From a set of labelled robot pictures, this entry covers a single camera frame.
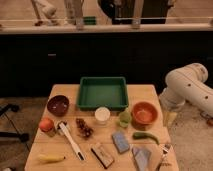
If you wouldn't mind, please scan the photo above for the wooden board eraser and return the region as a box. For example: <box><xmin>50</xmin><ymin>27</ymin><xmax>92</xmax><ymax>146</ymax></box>
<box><xmin>91</xmin><ymin>143</ymin><xmax>114</xmax><ymax>169</ymax></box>

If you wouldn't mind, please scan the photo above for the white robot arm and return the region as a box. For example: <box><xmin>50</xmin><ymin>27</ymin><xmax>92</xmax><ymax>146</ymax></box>
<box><xmin>159</xmin><ymin>63</ymin><xmax>213</xmax><ymax>117</ymax></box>

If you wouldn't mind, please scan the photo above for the green plastic tray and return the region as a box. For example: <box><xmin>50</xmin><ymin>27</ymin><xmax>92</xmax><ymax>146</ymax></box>
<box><xmin>76</xmin><ymin>77</ymin><xmax>129</xmax><ymax>111</ymax></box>

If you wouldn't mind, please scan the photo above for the white cup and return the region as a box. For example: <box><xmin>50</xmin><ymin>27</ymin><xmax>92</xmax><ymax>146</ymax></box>
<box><xmin>95</xmin><ymin>107</ymin><xmax>110</xmax><ymax>125</ymax></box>

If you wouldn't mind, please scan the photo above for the green pear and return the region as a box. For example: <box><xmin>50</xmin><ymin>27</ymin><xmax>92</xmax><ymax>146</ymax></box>
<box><xmin>119</xmin><ymin>111</ymin><xmax>132</xmax><ymax>128</ymax></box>

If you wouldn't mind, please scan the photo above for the orange bowl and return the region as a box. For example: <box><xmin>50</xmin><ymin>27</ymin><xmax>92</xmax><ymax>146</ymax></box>
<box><xmin>131</xmin><ymin>101</ymin><xmax>158</xmax><ymax>125</ymax></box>

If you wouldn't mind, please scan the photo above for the brown grape bunch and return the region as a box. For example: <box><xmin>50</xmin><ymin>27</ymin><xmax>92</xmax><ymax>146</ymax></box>
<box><xmin>76</xmin><ymin>118</ymin><xmax>93</xmax><ymax>139</ymax></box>

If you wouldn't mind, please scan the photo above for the dark brown bowl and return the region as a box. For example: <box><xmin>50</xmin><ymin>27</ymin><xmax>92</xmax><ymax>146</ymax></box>
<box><xmin>47</xmin><ymin>95</ymin><xmax>69</xmax><ymax>117</ymax></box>

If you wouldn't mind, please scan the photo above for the blue sponge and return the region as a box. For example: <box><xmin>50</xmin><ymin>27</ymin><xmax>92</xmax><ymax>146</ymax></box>
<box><xmin>112</xmin><ymin>132</ymin><xmax>130</xmax><ymax>154</ymax></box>

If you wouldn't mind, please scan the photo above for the green chili pepper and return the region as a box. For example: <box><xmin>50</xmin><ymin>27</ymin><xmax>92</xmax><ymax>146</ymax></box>
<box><xmin>132</xmin><ymin>132</ymin><xmax>159</xmax><ymax>145</ymax></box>

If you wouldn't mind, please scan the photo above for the wooden table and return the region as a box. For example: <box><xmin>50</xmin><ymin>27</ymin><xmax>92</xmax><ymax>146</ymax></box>
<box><xmin>25</xmin><ymin>84</ymin><xmax>170</xmax><ymax>171</ymax></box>

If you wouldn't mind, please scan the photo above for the red orange apple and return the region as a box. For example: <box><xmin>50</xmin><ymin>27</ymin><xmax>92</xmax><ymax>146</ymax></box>
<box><xmin>39</xmin><ymin>118</ymin><xmax>54</xmax><ymax>132</ymax></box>

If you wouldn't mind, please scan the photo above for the blue grey cloth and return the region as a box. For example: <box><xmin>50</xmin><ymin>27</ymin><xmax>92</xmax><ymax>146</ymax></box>
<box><xmin>132</xmin><ymin>147</ymin><xmax>151</xmax><ymax>171</ymax></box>

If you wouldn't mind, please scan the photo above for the silver fork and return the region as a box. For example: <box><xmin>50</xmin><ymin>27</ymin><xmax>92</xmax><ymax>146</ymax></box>
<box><xmin>155</xmin><ymin>143</ymin><xmax>172</xmax><ymax>171</ymax></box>

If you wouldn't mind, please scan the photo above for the yellow banana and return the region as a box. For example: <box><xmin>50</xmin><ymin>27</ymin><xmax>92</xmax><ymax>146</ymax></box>
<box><xmin>37</xmin><ymin>154</ymin><xmax>66</xmax><ymax>163</ymax></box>

